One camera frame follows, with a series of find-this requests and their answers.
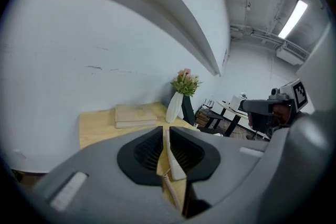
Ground beige telephone cord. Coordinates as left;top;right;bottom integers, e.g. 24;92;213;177
161;172;184;215

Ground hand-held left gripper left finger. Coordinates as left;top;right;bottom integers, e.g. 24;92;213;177
33;125;190;224

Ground round light wooden table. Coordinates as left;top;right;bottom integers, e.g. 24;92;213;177
216;100;249;137

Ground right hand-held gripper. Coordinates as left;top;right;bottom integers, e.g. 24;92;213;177
237;79;309;137

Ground pink flower bouquet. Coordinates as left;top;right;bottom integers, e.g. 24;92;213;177
170;68;203;98

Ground white air conditioner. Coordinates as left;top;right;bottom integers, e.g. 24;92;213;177
275;41;311;66

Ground beige book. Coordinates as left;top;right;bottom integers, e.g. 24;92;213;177
114;103;159;130

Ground white ceiling pipes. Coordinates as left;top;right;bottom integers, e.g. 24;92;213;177
230;24;286;47

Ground white microwave oven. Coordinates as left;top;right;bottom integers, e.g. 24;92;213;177
229;94;248;113

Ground white telephone handset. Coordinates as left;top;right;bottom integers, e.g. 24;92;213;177
165;128;187;182

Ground person's right hand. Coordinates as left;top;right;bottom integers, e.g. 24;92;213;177
272;104;292;127

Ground black office chair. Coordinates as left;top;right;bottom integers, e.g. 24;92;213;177
181;95;224;134

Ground ceiling light panel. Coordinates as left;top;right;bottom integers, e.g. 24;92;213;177
277;0;308;40

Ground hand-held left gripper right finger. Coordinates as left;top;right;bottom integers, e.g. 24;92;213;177
169;126;269;219

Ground white ribbed vase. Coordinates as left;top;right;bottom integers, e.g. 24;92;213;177
165;91;185;124

